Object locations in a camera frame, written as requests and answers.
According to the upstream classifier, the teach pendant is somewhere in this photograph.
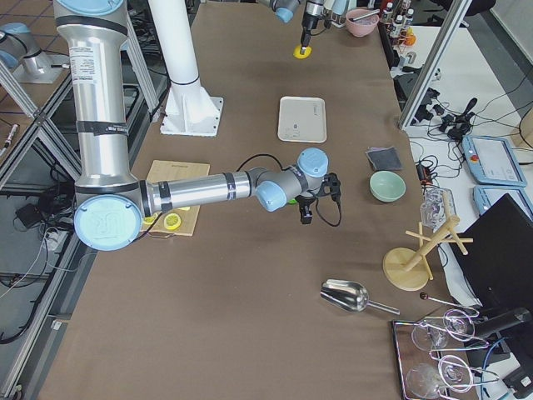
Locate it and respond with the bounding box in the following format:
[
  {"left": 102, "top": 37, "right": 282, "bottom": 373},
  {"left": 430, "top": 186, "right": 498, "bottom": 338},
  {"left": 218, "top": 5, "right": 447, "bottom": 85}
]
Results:
[
  {"left": 461, "top": 135, "right": 527, "bottom": 188},
  {"left": 473, "top": 185, "right": 532, "bottom": 218}
]

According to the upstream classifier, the cream rabbit tray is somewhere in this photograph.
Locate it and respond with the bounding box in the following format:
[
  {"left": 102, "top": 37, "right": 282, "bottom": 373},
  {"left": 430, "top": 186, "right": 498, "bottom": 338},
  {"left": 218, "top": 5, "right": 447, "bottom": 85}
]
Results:
[{"left": 277, "top": 96, "right": 327, "bottom": 143}]

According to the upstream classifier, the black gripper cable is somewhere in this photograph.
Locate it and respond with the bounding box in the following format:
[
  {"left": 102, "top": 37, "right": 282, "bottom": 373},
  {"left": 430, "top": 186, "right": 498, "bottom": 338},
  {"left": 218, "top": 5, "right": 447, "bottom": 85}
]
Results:
[{"left": 235, "top": 154, "right": 343, "bottom": 228}]

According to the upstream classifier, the teach pendant far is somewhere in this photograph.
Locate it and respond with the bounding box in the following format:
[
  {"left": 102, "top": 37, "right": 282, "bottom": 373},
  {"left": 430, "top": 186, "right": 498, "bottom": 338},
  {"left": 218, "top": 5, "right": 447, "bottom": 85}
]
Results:
[{"left": 461, "top": 135, "right": 527, "bottom": 188}]

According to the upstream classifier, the lemon slice near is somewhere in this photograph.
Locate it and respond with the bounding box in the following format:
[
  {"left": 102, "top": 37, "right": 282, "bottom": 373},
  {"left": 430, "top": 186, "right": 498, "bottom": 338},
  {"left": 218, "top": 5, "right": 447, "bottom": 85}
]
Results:
[{"left": 163, "top": 212, "right": 182, "bottom": 232}]

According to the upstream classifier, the yellow lemon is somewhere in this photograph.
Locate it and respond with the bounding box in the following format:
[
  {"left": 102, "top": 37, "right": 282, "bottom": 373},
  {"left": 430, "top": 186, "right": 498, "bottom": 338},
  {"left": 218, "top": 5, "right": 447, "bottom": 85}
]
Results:
[{"left": 293, "top": 45, "right": 312, "bottom": 60}]

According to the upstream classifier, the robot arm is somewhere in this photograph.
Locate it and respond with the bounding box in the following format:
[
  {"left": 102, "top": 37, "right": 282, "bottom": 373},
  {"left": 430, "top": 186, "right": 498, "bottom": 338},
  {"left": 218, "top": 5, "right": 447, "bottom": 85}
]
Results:
[
  {"left": 53, "top": 1, "right": 341, "bottom": 251},
  {"left": 260, "top": 0, "right": 326, "bottom": 59}
]

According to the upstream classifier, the wooden mug tree stand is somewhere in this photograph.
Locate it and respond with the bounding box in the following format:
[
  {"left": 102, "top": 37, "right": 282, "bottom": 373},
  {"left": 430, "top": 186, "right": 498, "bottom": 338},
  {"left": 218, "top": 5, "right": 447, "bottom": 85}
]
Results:
[{"left": 383, "top": 188, "right": 474, "bottom": 291}]

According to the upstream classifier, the lemon slice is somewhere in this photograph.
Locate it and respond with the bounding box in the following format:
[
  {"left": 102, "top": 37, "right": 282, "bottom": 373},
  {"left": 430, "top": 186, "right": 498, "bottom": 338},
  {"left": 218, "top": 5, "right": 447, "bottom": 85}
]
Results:
[
  {"left": 163, "top": 212, "right": 182, "bottom": 232},
  {"left": 142, "top": 213, "right": 158, "bottom": 226}
]

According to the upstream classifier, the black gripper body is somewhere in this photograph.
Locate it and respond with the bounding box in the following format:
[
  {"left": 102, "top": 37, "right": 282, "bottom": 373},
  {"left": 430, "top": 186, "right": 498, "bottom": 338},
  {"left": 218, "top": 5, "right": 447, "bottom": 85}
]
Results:
[
  {"left": 296, "top": 172, "right": 341, "bottom": 213},
  {"left": 301, "top": 0, "right": 325, "bottom": 46}
]

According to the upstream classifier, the metal scoop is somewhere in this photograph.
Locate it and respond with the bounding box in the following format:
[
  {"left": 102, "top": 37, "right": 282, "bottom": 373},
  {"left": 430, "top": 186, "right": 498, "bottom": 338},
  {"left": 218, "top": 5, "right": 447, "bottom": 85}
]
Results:
[{"left": 320, "top": 278, "right": 400, "bottom": 315}]

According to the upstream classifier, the teach pendant near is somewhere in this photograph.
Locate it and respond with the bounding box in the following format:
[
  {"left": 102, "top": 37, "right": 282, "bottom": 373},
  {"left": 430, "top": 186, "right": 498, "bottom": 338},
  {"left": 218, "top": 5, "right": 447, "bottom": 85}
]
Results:
[{"left": 473, "top": 185, "right": 532, "bottom": 218}]

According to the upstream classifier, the aluminium frame post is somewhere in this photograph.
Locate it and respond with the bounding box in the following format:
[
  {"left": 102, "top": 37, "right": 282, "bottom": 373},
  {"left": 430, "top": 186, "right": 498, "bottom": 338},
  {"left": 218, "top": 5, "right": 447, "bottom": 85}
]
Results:
[{"left": 398, "top": 0, "right": 472, "bottom": 131}]

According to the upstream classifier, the lemon slice far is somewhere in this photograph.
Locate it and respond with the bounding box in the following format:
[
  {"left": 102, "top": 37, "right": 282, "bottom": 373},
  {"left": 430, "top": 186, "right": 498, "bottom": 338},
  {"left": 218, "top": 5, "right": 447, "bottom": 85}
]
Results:
[{"left": 142, "top": 213, "right": 158, "bottom": 226}]

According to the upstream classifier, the black monitor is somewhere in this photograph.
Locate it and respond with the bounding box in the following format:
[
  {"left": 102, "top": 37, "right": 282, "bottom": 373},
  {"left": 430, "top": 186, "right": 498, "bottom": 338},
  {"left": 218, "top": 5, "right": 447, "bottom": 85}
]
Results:
[{"left": 454, "top": 194, "right": 532, "bottom": 310}]

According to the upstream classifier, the mint green bowl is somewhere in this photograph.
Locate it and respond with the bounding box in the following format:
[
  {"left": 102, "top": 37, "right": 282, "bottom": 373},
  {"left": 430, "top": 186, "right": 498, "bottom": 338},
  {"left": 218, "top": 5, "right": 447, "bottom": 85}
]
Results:
[{"left": 369, "top": 171, "right": 406, "bottom": 203}]

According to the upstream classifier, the pink bowl of ice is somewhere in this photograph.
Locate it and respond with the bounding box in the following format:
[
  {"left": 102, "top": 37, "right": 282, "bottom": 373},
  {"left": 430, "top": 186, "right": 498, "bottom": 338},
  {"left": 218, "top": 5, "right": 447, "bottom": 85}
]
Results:
[{"left": 346, "top": 8, "right": 380, "bottom": 38}]

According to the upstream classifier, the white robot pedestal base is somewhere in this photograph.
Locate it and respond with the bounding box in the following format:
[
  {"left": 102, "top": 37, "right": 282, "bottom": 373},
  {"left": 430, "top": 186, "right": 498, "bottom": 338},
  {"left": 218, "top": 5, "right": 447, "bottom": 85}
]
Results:
[{"left": 149, "top": 0, "right": 223, "bottom": 138}]

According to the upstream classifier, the grey folded cloth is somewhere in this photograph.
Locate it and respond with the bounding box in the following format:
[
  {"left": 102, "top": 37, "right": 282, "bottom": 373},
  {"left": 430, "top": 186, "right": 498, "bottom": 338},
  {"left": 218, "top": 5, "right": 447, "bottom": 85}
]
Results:
[{"left": 366, "top": 147, "right": 402, "bottom": 171}]

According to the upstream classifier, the bamboo cutting board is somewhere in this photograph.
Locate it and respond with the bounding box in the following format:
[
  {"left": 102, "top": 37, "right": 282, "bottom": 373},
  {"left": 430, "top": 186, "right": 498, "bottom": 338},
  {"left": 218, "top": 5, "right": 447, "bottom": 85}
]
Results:
[{"left": 141, "top": 160, "right": 211, "bottom": 238}]

